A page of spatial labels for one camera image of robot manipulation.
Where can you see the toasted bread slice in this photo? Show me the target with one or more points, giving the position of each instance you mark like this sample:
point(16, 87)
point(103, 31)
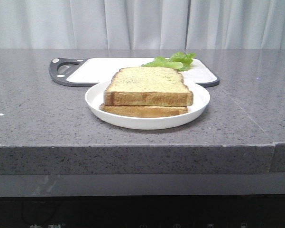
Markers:
point(148, 86)
point(144, 111)

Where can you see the green lettuce leaf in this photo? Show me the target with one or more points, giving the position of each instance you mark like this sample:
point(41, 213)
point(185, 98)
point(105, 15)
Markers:
point(179, 61)

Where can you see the white round plate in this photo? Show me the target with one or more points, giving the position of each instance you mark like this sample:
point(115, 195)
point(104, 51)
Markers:
point(201, 97)

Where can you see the white cutting board grey rim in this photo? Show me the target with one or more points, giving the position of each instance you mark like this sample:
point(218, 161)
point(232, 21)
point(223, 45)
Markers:
point(88, 72)

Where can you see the white curtain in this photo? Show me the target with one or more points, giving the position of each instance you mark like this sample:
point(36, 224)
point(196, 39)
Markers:
point(142, 24)

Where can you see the black appliance front panel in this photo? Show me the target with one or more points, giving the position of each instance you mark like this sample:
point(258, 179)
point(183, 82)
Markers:
point(209, 211)

